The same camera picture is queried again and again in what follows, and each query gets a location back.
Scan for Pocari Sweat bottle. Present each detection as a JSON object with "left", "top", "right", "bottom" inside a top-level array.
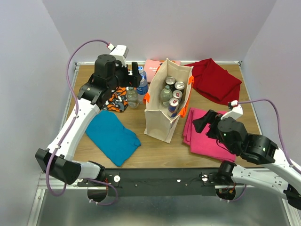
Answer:
[
  {"left": 138, "top": 65, "right": 147, "bottom": 80},
  {"left": 136, "top": 75, "right": 148, "bottom": 104}
]

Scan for green glass bottle front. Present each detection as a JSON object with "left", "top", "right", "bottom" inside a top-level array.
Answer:
[{"left": 127, "top": 87, "right": 139, "bottom": 109}]

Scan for red bull can front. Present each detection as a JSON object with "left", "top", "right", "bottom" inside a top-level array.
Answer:
[{"left": 167, "top": 97, "right": 180, "bottom": 118}]

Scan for red bull can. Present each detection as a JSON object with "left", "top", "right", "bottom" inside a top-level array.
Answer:
[
  {"left": 167, "top": 97, "right": 180, "bottom": 118},
  {"left": 173, "top": 90, "right": 182, "bottom": 102}
]

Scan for beige canvas tote bag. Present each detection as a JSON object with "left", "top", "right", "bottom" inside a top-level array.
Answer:
[{"left": 144, "top": 59, "right": 194, "bottom": 143}]

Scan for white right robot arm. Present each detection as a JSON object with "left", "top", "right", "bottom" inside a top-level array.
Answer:
[{"left": 192, "top": 106, "right": 301, "bottom": 209}]

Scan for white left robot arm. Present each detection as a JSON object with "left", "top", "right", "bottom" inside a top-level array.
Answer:
[{"left": 35, "top": 54, "right": 142, "bottom": 186}]

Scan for magenta folded cloth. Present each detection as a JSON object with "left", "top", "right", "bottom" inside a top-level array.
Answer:
[{"left": 183, "top": 107, "right": 236, "bottom": 162}]

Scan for light pink printed cloth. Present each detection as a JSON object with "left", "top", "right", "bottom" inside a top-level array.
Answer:
[{"left": 143, "top": 58, "right": 181, "bottom": 83}]

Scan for orange camouflage cloth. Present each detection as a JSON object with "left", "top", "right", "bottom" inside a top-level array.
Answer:
[{"left": 102, "top": 87, "right": 128, "bottom": 113}]

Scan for red bull can middle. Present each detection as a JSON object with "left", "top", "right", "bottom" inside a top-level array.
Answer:
[{"left": 173, "top": 90, "right": 182, "bottom": 102}]

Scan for dark red cloth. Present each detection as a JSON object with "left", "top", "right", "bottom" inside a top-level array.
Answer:
[{"left": 186, "top": 58, "right": 242, "bottom": 105}]

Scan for teal folded cloth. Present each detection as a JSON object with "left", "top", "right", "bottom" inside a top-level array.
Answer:
[{"left": 86, "top": 110, "right": 141, "bottom": 167}]

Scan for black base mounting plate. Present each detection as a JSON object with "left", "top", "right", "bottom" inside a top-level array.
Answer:
[{"left": 77, "top": 167, "right": 250, "bottom": 197}]

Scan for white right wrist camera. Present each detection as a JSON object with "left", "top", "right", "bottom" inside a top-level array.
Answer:
[{"left": 221, "top": 100, "right": 243, "bottom": 120}]

